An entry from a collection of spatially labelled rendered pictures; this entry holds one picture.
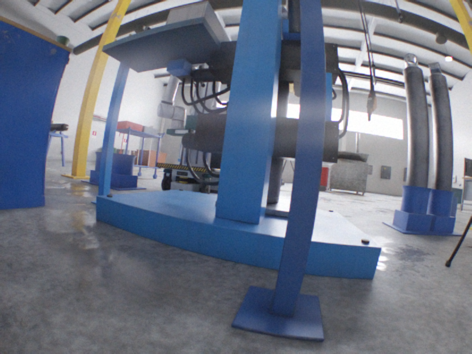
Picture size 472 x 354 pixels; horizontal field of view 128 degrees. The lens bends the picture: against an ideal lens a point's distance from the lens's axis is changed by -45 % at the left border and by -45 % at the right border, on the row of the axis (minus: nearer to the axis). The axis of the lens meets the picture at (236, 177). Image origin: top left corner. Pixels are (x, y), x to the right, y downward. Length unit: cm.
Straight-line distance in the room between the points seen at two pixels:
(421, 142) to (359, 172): 736
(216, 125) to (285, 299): 90
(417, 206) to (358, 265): 126
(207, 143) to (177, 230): 51
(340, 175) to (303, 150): 869
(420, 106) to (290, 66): 133
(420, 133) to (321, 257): 156
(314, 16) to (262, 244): 67
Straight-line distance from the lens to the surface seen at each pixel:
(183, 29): 120
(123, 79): 158
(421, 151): 200
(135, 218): 93
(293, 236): 42
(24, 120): 131
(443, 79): 244
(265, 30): 103
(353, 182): 918
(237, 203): 82
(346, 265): 75
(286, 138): 104
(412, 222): 193
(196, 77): 150
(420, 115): 208
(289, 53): 122
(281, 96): 134
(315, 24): 54
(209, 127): 114
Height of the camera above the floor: 31
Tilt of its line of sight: 1 degrees down
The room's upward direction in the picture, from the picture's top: 7 degrees clockwise
